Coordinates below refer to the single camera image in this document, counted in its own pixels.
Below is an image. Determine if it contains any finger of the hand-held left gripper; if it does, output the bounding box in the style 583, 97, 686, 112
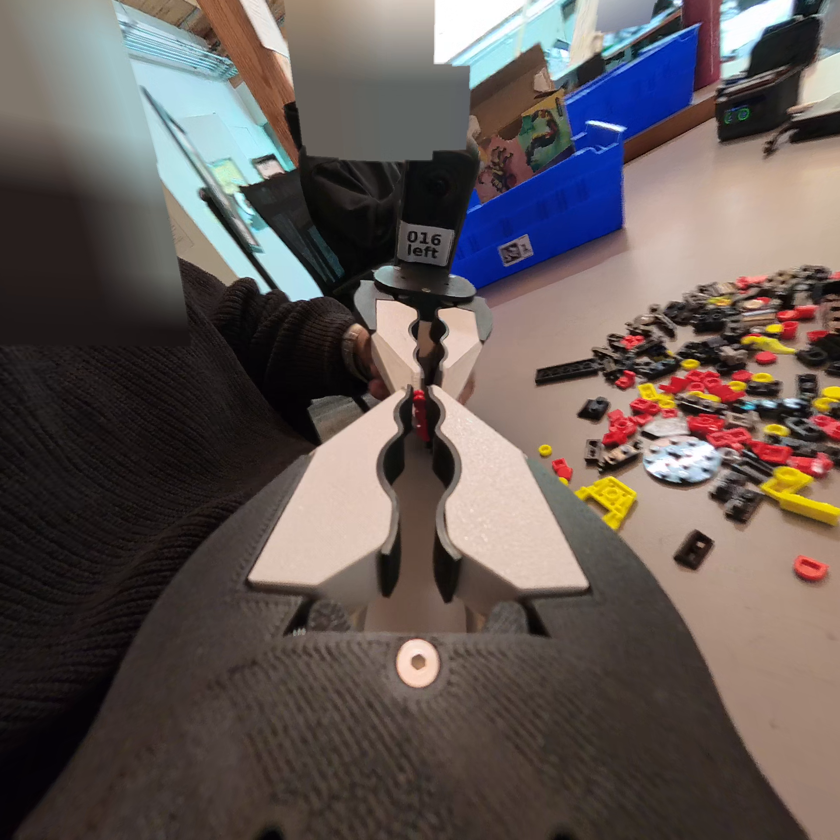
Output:
369, 298, 422, 395
432, 310, 487, 404

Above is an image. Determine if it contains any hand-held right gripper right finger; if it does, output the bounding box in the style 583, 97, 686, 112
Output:
423, 387, 590, 618

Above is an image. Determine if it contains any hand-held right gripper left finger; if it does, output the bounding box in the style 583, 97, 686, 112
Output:
247, 390, 421, 614

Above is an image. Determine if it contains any brown cardboard box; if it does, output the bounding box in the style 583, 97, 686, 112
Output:
469, 45, 555, 142

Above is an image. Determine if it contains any yellow lego wedge plate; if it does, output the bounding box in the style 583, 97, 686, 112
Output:
574, 476, 637, 531

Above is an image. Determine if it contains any pink printed cardboard box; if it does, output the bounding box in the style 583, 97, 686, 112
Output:
476, 134, 526, 203

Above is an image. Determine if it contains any person's left forearm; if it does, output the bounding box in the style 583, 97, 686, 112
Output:
177, 258, 362, 421

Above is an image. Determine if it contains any metal cable tray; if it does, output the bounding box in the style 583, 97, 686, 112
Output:
117, 10, 238, 83

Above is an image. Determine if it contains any person's left hand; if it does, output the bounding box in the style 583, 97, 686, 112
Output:
362, 341, 396, 403

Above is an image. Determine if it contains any wooden ceiling beam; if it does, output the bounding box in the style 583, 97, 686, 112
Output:
197, 0, 299, 161

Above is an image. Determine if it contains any black box with green lights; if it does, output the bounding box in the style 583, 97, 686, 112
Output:
714, 69, 807, 143

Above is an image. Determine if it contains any short black lego plate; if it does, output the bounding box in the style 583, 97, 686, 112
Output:
674, 529, 715, 569

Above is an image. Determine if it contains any pile of mixed lego pieces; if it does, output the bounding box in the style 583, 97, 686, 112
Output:
535, 264, 840, 526

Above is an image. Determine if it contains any white paper notice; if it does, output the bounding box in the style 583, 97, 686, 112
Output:
239, 0, 290, 56

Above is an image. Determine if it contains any blue plastic bin white label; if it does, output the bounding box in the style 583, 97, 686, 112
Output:
453, 121, 626, 290

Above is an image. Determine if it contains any green printed cardboard box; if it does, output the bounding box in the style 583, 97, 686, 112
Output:
518, 92, 577, 175

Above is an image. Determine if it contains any dark grey laptop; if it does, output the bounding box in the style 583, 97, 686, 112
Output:
764, 92, 840, 158

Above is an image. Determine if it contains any black mesh chair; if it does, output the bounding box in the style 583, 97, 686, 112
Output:
239, 169, 349, 299

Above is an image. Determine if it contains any long black lego plate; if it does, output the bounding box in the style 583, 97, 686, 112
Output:
535, 357, 605, 386

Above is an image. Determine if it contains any maroon pillar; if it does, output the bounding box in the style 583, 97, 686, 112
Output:
682, 0, 723, 89

